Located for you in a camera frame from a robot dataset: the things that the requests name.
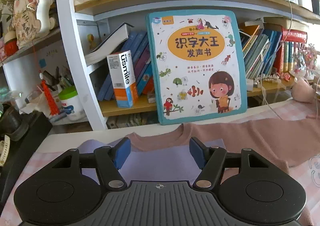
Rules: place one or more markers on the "pink checked cartoon tablecloth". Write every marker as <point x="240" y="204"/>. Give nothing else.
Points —
<point x="305" y="186"/>

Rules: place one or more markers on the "black box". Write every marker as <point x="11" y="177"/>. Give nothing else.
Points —
<point x="30" y="138"/>

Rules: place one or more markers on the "white jar with green lid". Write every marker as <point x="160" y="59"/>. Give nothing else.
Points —
<point x="72" y="105"/>

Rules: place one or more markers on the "row of thin colourful books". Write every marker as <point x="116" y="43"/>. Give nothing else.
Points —
<point x="262" y="50"/>

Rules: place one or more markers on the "red tassel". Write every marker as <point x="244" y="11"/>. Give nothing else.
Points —
<point x="50" y="100"/>

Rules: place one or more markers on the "row of blue books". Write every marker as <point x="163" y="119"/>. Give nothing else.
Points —
<point x="140" y="53"/>

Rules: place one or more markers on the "colourful flower bouquet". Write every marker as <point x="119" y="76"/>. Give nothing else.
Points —
<point x="307" y="58"/>

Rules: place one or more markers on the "white wristwatch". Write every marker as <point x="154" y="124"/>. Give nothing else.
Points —
<point x="4" y="150"/>

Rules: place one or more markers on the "pink plush toy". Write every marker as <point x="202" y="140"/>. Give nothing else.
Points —
<point x="302" y="90"/>

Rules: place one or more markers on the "black leather shoe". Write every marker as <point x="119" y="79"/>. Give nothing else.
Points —
<point x="11" y="120"/>

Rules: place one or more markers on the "red round jar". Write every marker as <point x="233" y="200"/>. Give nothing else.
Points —
<point x="10" y="48"/>

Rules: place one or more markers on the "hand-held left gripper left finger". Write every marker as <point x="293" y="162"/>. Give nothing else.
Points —
<point x="122" y="153"/>

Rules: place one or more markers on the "white wooden bookshelf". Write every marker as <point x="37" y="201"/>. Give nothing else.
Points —
<point x="72" y="65"/>

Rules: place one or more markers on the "pink and purple sweater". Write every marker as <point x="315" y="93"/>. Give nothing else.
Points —
<point x="250" y="138"/>

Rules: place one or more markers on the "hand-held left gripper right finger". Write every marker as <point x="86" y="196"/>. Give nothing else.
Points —
<point x="197" y="153"/>

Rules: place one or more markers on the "bunch of pens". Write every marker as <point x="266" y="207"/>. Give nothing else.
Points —
<point x="62" y="80"/>

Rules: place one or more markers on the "white ceramic figurine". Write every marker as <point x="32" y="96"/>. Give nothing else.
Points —
<point x="46" y="10"/>

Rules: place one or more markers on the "small white box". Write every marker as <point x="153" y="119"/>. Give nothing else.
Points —
<point x="250" y="84"/>

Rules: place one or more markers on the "illustrated children's book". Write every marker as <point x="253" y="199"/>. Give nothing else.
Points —
<point x="195" y="65"/>

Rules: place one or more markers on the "white and orange toothpaste box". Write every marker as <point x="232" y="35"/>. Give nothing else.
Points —
<point x="122" y="78"/>

